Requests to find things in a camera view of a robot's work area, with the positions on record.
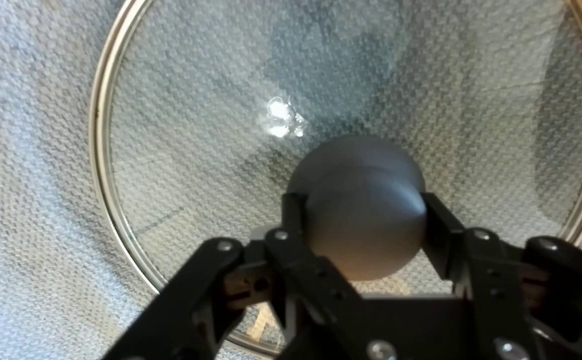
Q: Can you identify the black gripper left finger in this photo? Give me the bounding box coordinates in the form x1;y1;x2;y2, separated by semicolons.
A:
103;192;373;360

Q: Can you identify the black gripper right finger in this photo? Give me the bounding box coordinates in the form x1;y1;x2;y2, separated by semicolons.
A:
425;192;582;360

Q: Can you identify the glass lid with grey knob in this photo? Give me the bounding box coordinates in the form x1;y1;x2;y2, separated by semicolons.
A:
89;0;582;359

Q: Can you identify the light blue dish towel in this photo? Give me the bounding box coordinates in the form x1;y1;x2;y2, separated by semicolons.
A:
0;0;582;360

